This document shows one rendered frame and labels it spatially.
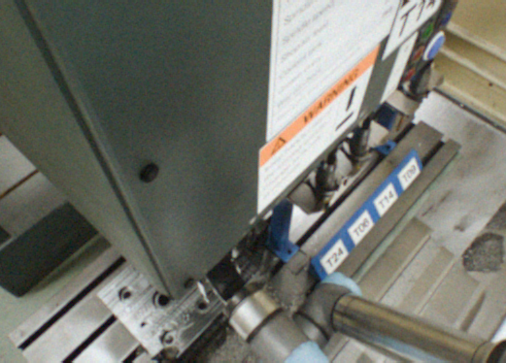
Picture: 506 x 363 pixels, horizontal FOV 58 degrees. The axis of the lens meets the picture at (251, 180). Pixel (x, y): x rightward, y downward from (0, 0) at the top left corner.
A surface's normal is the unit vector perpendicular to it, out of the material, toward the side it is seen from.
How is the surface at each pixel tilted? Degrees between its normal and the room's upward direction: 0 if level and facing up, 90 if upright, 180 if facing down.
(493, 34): 90
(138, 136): 90
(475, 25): 90
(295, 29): 90
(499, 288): 17
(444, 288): 8
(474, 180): 24
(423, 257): 8
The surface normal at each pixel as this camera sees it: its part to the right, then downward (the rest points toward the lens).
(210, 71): 0.73, 0.58
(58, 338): 0.00, -0.51
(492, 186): -0.28, -0.21
